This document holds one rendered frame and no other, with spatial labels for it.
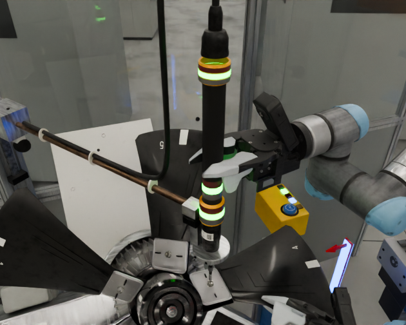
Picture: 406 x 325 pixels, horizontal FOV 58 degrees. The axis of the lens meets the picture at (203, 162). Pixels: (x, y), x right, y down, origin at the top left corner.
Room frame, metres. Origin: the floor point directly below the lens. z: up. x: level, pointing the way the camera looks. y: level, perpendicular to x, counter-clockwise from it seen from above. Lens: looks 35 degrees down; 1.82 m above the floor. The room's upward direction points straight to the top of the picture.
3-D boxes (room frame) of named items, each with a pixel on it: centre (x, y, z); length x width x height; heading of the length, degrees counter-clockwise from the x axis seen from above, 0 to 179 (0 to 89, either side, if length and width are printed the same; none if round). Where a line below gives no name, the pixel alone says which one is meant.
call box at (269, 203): (0.87, -0.25, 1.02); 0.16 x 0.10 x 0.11; 21
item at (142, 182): (0.64, 0.24, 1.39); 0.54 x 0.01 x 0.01; 56
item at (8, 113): (0.83, 0.50, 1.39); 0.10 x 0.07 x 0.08; 56
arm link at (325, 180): (0.60, -0.26, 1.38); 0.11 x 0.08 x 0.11; 30
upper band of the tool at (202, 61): (0.47, -0.02, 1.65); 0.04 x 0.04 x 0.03
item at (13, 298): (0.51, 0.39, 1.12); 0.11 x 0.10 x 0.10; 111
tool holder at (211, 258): (0.48, -0.01, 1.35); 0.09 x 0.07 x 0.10; 56
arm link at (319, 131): (0.58, -0.19, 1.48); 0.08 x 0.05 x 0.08; 31
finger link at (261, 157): (0.48, -0.08, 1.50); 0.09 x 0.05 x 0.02; 129
